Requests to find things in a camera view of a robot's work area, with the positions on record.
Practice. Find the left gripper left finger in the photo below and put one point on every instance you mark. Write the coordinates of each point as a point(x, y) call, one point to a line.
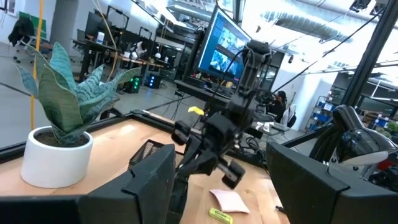
point(140, 199)

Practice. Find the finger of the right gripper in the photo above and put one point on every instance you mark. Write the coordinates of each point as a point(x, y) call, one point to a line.
point(190, 155)
point(202, 163)

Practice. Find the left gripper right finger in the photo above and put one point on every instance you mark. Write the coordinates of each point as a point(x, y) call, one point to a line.
point(311, 199)

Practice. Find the pink sticky note pad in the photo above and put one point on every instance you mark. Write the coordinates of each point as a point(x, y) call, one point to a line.
point(230, 200)

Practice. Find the yellow-green eraser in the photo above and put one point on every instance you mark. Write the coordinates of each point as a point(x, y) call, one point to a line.
point(220, 215)

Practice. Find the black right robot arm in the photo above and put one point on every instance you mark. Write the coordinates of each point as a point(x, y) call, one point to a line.
point(252, 71)

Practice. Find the black mesh desk organizer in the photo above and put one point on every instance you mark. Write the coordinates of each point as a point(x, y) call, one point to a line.
point(146, 151)

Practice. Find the black office chair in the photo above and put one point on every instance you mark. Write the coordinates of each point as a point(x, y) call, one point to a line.
point(21, 29)

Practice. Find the black monitor desk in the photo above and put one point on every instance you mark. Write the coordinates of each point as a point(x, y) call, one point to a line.
point(199, 91)

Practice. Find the person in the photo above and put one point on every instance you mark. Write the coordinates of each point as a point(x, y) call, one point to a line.
point(278, 107)
point(140, 49)

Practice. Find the computer with blue lights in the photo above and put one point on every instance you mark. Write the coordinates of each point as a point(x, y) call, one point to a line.
point(154, 81)

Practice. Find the shelf with blue bins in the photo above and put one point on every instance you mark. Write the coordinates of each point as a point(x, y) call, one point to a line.
point(321, 116)

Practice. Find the large computer monitor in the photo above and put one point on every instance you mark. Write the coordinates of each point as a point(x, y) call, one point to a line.
point(222, 46)

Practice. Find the white round plant pot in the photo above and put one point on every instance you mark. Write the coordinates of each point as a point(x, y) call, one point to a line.
point(56, 168)

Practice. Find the computer with green lights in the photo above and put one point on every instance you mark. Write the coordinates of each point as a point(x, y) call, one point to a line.
point(133, 84)

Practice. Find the wooden workbench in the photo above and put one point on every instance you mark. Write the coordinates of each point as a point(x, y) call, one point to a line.
point(140, 61)

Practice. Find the green snake plant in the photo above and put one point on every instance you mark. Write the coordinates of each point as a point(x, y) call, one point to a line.
point(59, 102)

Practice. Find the white container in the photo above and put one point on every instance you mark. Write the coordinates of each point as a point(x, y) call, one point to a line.
point(100, 38)

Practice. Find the black gantry beam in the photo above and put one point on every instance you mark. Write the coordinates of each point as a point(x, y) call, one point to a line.
point(370, 56)

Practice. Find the green board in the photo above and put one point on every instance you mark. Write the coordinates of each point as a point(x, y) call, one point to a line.
point(40, 28)

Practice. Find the black metal table frame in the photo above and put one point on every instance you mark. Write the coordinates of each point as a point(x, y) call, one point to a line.
point(9, 154)

